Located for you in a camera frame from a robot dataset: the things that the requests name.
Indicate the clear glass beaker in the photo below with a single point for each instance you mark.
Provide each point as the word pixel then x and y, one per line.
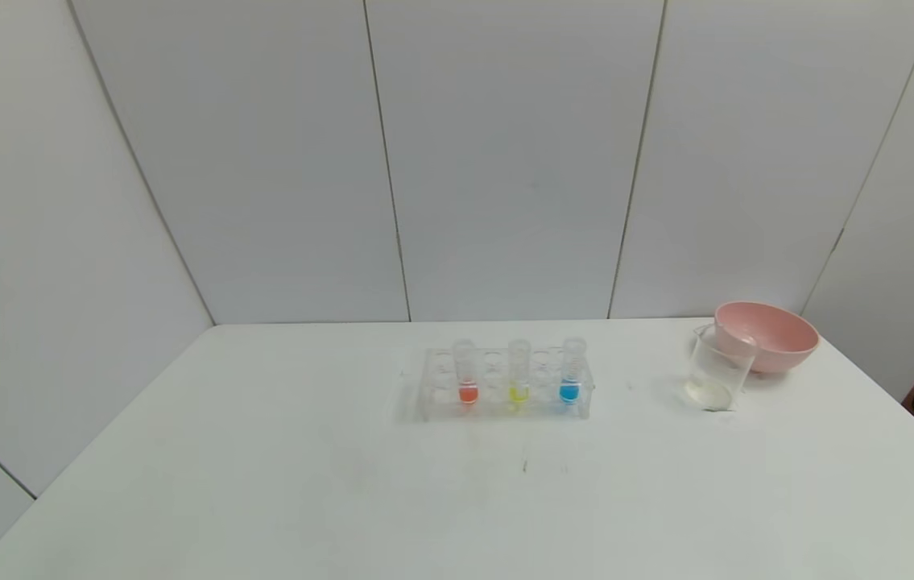
pixel 713 391

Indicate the test tube with blue pigment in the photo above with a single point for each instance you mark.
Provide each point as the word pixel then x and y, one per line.
pixel 570 392

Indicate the test tube with yellow pigment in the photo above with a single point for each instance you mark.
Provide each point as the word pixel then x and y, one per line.
pixel 519 393

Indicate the pink bowl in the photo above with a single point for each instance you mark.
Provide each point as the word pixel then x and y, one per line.
pixel 779 342

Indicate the clear acrylic test tube rack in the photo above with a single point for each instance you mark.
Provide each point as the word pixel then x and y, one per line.
pixel 497 407

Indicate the test tube with red pigment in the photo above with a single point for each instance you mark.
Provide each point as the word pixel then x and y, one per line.
pixel 467 393

